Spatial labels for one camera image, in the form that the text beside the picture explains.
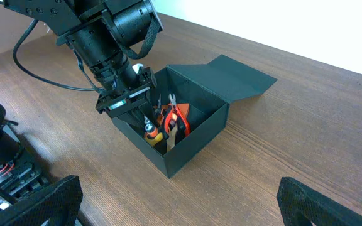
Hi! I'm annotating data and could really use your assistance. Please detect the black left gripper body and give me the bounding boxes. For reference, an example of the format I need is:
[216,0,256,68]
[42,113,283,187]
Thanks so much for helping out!
[96,67,157,118]

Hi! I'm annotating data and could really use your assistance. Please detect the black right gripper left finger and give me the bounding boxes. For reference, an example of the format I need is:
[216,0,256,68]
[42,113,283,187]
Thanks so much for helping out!
[0,175,83,226]

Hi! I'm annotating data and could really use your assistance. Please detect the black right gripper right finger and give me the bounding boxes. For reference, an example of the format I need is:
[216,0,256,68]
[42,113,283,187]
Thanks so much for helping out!
[277,177,362,226]

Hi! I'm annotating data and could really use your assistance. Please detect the orange socket bit rail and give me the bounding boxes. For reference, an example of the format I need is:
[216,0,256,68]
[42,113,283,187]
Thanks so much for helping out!
[144,116,158,139]

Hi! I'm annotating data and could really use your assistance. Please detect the orange black needle-nose pliers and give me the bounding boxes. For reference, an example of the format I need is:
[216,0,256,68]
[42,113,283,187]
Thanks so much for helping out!
[153,95,168,126]

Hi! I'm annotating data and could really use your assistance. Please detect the yellow black ratchet screwdriver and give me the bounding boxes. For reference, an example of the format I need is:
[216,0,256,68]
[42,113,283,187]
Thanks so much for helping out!
[144,132,163,147]

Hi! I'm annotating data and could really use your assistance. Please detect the orange scraper with tan handle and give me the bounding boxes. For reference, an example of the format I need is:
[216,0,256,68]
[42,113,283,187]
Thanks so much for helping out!
[163,104,190,152]

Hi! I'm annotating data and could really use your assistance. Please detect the small red cutting pliers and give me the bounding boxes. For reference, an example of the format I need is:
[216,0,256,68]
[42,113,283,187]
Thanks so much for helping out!
[162,93,191,139]

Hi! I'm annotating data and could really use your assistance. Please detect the black box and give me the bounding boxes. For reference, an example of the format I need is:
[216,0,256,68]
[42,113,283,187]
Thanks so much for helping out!
[112,55,276,178]

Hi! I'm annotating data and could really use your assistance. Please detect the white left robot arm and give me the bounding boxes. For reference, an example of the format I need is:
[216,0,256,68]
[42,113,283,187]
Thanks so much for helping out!
[2,1,162,126]

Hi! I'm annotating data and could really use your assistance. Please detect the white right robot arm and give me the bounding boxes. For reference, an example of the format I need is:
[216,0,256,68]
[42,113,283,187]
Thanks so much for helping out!
[0,104,362,225]

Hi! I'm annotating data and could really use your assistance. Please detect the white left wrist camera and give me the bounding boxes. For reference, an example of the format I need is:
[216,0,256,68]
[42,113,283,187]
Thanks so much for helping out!
[132,63,144,74]

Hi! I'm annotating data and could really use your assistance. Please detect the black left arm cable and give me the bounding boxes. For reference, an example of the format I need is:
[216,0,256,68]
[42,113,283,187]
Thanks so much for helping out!
[12,18,106,95]

